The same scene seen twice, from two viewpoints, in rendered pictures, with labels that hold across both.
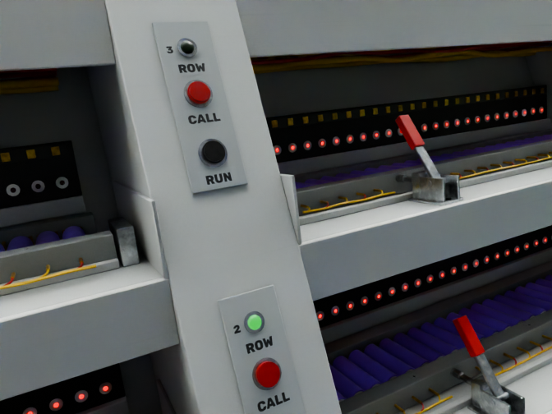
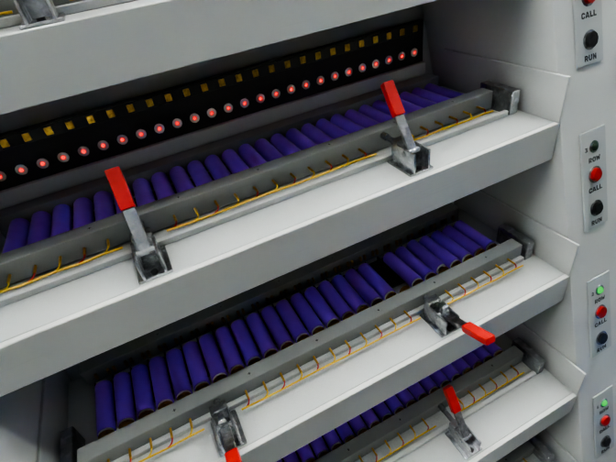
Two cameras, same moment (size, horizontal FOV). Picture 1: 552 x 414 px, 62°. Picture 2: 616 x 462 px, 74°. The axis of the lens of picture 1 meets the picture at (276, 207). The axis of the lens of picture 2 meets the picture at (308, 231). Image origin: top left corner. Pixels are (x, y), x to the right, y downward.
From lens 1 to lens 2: 48 cm
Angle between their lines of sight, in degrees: 26
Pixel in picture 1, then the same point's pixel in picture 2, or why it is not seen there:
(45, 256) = (496, 260)
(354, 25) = not seen: outside the picture
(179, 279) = (574, 275)
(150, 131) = (571, 202)
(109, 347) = (541, 307)
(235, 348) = (590, 302)
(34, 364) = (517, 318)
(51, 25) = (533, 148)
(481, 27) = not seen: outside the picture
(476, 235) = not seen: outside the picture
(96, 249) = (514, 253)
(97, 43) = (547, 151)
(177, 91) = (586, 175)
